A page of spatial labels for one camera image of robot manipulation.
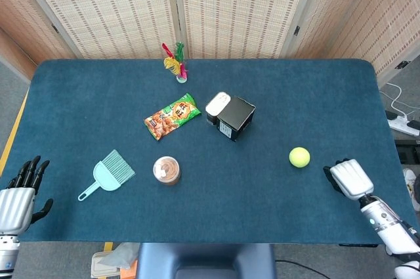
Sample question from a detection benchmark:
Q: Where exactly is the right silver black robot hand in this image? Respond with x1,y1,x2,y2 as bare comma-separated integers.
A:
323,158,375,201

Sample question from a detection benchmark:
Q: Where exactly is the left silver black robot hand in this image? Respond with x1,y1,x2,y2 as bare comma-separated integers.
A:
0,156,54,236

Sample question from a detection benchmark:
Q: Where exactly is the yellow tennis ball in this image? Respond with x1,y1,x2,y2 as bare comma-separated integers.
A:
288,146,311,169

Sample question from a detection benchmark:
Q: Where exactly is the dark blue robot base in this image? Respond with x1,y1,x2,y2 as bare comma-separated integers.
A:
136,242,276,279

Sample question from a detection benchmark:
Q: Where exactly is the white plastic tray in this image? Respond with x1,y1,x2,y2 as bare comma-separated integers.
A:
91,251,119,279

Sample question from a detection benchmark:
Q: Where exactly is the translucent plastic bag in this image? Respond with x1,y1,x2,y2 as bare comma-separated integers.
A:
98,242,139,270

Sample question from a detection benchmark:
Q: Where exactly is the black cardboard box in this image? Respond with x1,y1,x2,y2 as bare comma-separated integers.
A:
215,96,257,142

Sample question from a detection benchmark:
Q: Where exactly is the clear jar of rubber bands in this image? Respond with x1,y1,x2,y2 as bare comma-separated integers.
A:
152,156,182,186

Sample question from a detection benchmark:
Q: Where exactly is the green snack packet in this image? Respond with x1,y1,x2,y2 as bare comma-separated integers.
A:
143,93,202,142

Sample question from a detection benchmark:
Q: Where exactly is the white sneaker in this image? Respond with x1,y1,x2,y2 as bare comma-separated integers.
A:
402,167,418,194

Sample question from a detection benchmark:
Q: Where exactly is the white power strip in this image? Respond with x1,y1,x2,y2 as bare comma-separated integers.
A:
387,113,420,137

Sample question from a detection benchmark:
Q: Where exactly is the teal plastic hand brush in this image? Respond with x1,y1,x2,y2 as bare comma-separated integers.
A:
77,149,136,202

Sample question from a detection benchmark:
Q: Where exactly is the woven folding screen panel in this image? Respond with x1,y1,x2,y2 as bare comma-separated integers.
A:
12,0,180,60
170,0,318,60
0,0,81,60
283,0,420,78

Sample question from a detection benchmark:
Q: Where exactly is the colourful feather shuttlecock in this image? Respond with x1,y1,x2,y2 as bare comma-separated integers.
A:
161,41,189,84

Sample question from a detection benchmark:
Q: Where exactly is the white power cable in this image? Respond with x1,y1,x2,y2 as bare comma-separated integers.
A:
380,81,420,119

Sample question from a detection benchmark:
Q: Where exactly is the thin black cable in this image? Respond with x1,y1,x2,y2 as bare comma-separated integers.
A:
274,259,331,274

